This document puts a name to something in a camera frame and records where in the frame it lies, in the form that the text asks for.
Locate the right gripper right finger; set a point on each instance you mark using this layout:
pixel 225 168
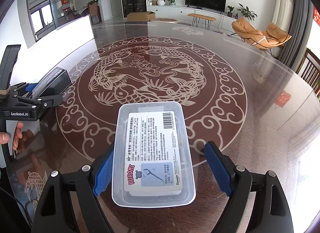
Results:
pixel 270 211

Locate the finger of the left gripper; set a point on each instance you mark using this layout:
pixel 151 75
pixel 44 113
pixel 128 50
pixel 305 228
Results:
pixel 23 88
pixel 43 103

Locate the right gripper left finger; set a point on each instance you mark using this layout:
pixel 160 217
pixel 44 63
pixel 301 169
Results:
pixel 55 213

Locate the black cardboard box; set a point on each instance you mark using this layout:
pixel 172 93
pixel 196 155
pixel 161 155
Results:
pixel 54 82

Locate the clear plastic floss box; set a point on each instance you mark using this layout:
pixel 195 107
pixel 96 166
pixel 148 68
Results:
pixel 152 165

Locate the cardboard box on floor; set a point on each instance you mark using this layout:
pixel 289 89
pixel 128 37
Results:
pixel 141 16

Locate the dark wooden dining chair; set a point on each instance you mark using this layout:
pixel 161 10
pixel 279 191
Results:
pixel 309 70

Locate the orange lounge chair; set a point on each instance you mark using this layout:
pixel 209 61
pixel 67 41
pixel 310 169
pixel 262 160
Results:
pixel 263 40

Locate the wooden bench hairpin legs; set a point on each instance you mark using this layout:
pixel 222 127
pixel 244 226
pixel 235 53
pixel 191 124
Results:
pixel 197 17

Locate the white foam board enclosure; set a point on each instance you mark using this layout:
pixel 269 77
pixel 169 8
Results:
pixel 34 62

